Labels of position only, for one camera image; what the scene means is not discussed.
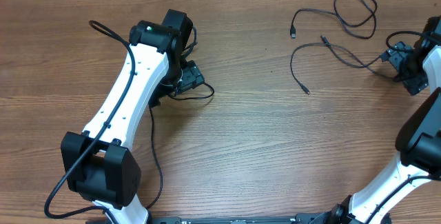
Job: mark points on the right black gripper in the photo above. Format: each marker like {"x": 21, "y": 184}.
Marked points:
{"x": 397, "y": 58}

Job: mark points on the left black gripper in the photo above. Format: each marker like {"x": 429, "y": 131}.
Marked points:
{"x": 192, "y": 76}

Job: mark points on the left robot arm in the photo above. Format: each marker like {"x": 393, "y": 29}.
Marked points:
{"x": 98, "y": 162}

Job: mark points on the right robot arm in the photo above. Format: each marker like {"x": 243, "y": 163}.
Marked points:
{"x": 417, "y": 160}

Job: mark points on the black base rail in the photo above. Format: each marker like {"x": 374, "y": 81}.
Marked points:
{"x": 237, "y": 220}

